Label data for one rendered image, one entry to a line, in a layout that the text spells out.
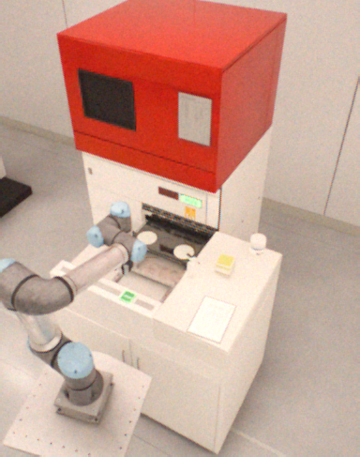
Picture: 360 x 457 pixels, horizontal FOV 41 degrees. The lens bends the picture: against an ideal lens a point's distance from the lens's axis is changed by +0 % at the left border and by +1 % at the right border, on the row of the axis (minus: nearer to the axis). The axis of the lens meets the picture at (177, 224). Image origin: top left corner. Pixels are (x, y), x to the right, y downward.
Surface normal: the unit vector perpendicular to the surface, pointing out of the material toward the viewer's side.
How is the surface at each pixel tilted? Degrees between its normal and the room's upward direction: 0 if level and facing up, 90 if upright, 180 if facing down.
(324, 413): 0
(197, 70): 90
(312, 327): 0
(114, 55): 90
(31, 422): 0
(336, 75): 90
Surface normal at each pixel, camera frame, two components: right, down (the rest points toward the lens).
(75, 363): 0.10, -0.65
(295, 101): -0.48, 0.58
